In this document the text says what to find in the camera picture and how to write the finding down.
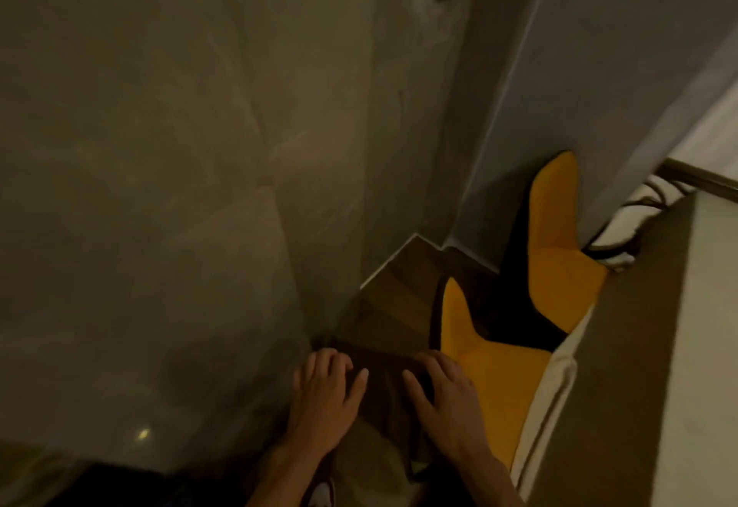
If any person's left hand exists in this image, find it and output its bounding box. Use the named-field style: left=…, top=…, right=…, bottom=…
left=285, top=348, right=370, bottom=459

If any person's right hand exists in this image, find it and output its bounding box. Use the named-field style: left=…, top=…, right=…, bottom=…
left=401, top=349, right=497, bottom=465

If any yellow dining chair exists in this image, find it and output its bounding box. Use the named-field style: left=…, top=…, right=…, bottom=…
left=497, top=150, right=610, bottom=352
left=314, top=276, right=556, bottom=482

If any person's left sneaker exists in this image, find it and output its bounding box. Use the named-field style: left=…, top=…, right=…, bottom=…
left=307, top=476, right=337, bottom=507

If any beige cloth-covered table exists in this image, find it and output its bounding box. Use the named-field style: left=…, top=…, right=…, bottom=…
left=510, top=192, right=738, bottom=507

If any white sheer curtain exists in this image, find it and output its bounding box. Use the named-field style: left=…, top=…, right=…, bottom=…
left=668, top=76, right=738, bottom=182

